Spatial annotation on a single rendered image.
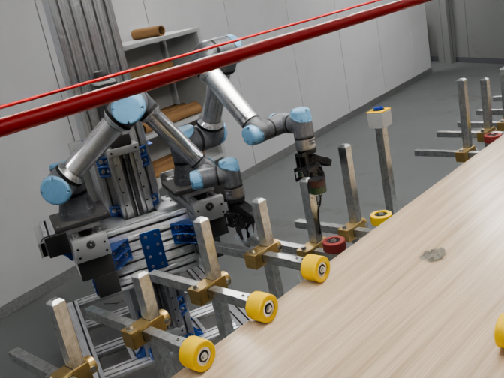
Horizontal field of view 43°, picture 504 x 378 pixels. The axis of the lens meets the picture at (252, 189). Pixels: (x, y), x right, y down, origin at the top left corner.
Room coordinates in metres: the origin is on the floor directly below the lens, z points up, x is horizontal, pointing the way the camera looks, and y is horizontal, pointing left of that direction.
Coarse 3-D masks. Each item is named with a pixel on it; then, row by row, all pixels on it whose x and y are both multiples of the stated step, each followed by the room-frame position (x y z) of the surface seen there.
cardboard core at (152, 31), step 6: (138, 30) 5.08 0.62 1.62; (144, 30) 5.03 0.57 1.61; (150, 30) 4.98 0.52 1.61; (156, 30) 4.94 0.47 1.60; (162, 30) 4.99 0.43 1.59; (132, 36) 5.11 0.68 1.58; (138, 36) 5.07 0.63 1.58; (144, 36) 5.04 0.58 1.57; (150, 36) 5.00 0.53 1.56; (156, 36) 4.97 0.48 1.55
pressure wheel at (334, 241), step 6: (324, 240) 2.02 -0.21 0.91; (330, 240) 2.02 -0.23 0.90; (336, 240) 2.00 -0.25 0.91; (342, 240) 1.99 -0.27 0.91; (324, 246) 1.99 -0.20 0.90; (330, 246) 1.97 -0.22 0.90; (336, 246) 1.97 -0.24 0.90; (342, 246) 1.97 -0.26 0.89; (330, 252) 1.97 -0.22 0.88; (336, 252) 1.97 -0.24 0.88
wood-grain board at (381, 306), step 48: (432, 192) 2.28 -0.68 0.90; (480, 192) 2.18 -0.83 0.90; (384, 240) 1.94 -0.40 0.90; (432, 240) 1.86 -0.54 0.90; (480, 240) 1.79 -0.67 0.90; (336, 288) 1.67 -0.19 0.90; (384, 288) 1.61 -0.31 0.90; (432, 288) 1.56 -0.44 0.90; (480, 288) 1.51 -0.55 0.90; (240, 336) 1.51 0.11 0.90; (288, 336) 1.46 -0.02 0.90; (336, 336) 1.42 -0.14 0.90; (384, 336) 1.37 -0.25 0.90; (432, 336) 1.33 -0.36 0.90; (480, 336) 1.29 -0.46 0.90
